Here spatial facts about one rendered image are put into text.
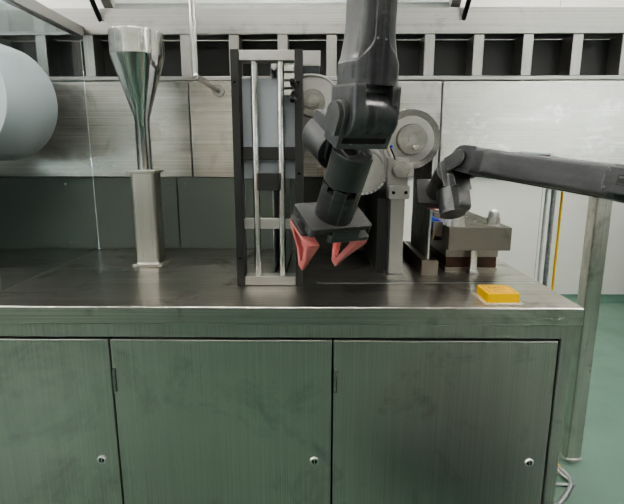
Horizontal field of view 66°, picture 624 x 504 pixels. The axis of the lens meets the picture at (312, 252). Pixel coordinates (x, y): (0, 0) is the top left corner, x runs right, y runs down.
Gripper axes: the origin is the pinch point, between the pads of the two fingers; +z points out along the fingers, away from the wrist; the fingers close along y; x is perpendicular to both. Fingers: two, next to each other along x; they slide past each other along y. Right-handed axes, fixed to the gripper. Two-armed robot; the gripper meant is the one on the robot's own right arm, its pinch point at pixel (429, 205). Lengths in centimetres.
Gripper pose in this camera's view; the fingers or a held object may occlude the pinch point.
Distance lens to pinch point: 130.9
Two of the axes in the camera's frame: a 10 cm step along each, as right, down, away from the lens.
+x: 0.0, -9.5, 3.2
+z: 0.1, 3.2, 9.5
